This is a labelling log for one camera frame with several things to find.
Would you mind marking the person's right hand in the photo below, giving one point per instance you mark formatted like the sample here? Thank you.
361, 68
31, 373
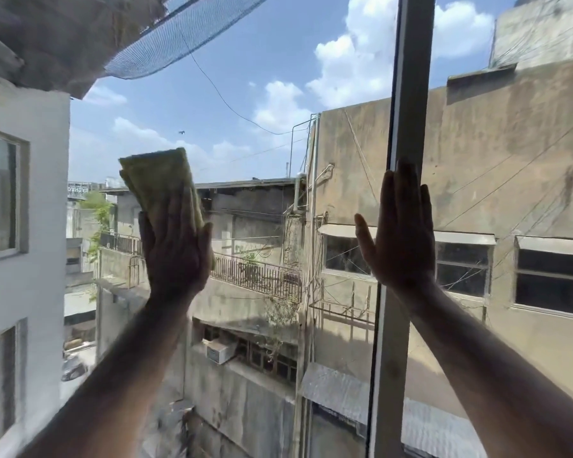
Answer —
403, 247

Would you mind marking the person's left hand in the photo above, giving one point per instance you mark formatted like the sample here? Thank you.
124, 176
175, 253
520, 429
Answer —
176, 262

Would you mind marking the person's left thumb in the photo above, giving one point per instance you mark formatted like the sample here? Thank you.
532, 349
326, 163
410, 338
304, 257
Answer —
208, 243

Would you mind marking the person's right thumb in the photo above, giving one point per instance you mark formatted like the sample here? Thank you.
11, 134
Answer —
365, 236

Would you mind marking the person's right little finger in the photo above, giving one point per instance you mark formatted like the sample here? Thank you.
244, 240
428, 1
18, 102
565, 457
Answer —
427, 209

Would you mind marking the yellow-green cleaning cloth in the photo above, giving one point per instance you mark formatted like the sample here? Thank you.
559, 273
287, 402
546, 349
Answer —
157, 178

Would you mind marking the person's left forearm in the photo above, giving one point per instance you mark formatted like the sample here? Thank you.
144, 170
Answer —
119, 386

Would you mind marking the person's right forearm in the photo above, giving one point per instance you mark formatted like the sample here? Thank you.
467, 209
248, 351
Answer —
487, 376

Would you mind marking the small dark building window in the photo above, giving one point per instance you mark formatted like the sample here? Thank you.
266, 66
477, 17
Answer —
344, 255

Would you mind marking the long metal balcony railing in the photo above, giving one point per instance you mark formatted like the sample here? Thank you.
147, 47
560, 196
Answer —
262, 276

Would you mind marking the medium dark building window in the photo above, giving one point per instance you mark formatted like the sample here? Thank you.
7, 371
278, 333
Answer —
463, 269

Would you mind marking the grey drain pipe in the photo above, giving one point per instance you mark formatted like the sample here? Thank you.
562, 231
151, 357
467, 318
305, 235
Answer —
300, 193

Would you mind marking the short metal balcony railing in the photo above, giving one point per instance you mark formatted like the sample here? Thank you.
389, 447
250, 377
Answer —
119, 243

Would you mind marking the white air conditioner unit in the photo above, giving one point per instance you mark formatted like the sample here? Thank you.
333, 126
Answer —
219, 351

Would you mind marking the green climbing plant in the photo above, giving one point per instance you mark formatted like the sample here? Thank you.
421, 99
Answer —
98, 214

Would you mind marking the wide dark building window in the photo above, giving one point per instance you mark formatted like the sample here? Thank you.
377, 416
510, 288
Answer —
551, 281

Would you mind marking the grey concrete building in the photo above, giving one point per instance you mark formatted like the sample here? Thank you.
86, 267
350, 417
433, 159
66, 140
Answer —
248, 395

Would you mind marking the corrugated metal awning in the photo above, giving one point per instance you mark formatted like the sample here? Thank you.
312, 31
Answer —
334, 391

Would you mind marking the white building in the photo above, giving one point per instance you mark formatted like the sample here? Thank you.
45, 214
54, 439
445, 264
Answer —
43, 209

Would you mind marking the parked car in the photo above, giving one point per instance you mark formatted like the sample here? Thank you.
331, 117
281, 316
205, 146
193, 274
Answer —
73, 367

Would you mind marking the dark mesh netting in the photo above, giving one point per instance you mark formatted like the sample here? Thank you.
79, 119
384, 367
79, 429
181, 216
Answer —
181, 38

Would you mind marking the concrete overhang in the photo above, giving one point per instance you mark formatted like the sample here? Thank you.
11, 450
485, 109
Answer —
52, 38

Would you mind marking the grey window frame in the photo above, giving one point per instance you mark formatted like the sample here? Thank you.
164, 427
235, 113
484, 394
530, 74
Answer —
410, 90

